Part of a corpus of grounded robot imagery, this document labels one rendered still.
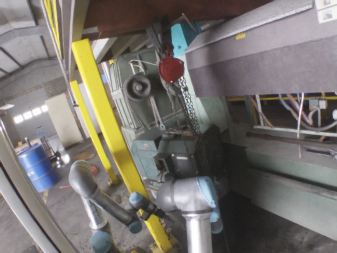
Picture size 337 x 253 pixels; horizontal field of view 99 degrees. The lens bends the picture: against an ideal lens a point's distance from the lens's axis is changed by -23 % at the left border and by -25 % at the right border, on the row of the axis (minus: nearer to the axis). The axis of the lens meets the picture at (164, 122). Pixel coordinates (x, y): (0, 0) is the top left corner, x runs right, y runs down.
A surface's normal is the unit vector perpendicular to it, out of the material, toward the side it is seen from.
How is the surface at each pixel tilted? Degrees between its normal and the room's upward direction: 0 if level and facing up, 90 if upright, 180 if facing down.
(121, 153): 90
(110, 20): 90
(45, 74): 90
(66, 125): 90
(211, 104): 72
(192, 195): 50
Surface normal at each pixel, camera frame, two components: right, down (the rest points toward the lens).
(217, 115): 0.36, -0.22
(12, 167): 0.70, -0.05
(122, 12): 0.48, 0.07
